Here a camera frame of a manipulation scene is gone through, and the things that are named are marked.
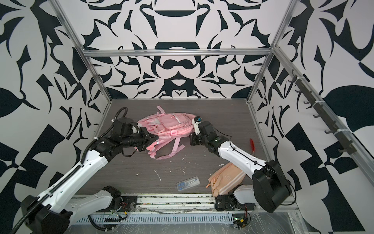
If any pink school backpack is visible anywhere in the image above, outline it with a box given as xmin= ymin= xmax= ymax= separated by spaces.
xmin=137 ymin=106 xmax=196 ymax=160

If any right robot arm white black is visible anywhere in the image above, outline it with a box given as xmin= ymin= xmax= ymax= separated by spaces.
xmin=190 ymin=117 xmax=293 ymax=213

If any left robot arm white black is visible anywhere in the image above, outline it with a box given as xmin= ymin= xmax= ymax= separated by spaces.
xmin=11 ymin=107 xmax=158 ymax=234

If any clear plastic ruler case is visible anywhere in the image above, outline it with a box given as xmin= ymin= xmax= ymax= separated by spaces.
xmin=176 ymin=176 xmax=200 ymax=192

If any peach pink pencil case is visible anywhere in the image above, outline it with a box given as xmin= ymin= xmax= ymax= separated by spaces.
xmin=206 ymin=162 xmax=246 ymax=197

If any red pen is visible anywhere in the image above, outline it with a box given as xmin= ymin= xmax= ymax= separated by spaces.
xmin=250 ymin=139 xmax=256 ymax=156

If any small circuit board front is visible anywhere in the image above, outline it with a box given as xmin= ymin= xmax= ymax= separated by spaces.
xmin=233 ymin=212 xmax=251 ymax=230

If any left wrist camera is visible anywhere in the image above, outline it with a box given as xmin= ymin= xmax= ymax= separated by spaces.
xmin=131 ymin=122 xmax=141 ymax=134

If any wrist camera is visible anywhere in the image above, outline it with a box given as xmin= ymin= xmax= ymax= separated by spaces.
xmin=131 ymin=122 xmax=141 ymax=134
xmin=192 ymin=116 xmax=202 ymax=135

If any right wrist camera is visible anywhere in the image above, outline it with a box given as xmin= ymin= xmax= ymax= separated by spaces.
xmin=192 ymin=116 xmax=202 ymax=135

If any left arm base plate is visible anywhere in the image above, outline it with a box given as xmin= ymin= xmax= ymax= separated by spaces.
xmin=98 ymin=196 xmax=138 ymax=213

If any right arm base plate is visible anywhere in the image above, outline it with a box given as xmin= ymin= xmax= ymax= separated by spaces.
xmin=214 ymin=195 xmax=256 ymax=211

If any aluminium frame crossbar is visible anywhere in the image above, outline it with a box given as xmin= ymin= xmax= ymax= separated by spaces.
xmin=83 ymin=48 xmax=271 ymax=58

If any black corrugated cable left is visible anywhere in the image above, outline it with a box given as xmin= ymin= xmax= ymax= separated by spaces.
xmin=87 ymin=213 xmax=129 ymax=232

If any black wall hook rail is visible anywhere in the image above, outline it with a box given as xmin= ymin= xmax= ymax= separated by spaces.
xmin=290 ymin=74 xmax=357 ymax=155

